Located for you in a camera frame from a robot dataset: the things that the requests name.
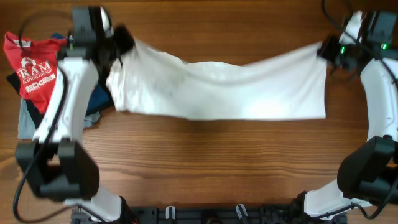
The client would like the white t-shirt black print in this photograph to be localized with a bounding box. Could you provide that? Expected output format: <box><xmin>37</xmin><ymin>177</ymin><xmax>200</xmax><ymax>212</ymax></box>
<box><xmin>106</xmin><ymin>41</ymin><xmax>326</xmax><ymax>121</ymax></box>

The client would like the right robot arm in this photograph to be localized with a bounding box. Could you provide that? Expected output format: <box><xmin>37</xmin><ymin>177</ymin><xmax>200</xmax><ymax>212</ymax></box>
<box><xmin>300</xmin><ymin>11</ymin><xmax>397</xmax><ymax>222</ymax></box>

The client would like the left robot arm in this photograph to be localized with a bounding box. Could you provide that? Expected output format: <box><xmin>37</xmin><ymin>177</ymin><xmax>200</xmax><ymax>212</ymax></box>
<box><xmin>15</xmin><ymin>6</ymin><xmax>138</xmax><ymax>223</ymax></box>

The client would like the navy blue folded shirt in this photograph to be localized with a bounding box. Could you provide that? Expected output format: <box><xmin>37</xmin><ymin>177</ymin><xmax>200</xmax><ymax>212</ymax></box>
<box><xmin>51</xmin><ymin>33</ymin><xmax>113</xmax><ymax>116</ymax></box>

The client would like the red folded printed t-shirt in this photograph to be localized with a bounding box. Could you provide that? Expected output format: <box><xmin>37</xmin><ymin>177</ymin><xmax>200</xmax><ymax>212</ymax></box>
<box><xmin>3</xmin><ymin>32</ymin><xmax>67</xmax><ymax>114</ymax></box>

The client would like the black folded shirt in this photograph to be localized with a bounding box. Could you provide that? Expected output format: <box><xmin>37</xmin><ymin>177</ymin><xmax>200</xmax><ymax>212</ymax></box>
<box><xmin>6</xmin><ymin>73</ymin><xmax>44</xmax><ymax>128</ymax></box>

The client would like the grey folded shirt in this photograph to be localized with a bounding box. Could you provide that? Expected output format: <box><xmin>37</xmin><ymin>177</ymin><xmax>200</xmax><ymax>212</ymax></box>
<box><xmin>17</xmin><ymin>99</ymin><xmax>101</xmax><ymax>139</ymax></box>

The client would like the right black cable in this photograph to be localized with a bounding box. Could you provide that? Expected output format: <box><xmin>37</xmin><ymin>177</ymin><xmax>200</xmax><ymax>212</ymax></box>
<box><xmin>320</xmin><ymin>0</ymin><xmax>398</xmax><ymax>220</ymax></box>

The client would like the black cable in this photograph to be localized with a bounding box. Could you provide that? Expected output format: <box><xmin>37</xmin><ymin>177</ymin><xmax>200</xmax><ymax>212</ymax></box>
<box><xmin>12</xmin><ymin>12</ymin><xmax>108</xmax><ymax>224</ymax></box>
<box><xmin>320</xmin><ymin>0</ymin><xmax>398</xmax><ymax>220</ymax></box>

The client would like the left black cable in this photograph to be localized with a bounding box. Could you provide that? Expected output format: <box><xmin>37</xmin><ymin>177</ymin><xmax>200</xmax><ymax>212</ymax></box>
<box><xmin>12</xmin><ymin>12</ymin><xmax>108</xmax><ymax>224</ymax></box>

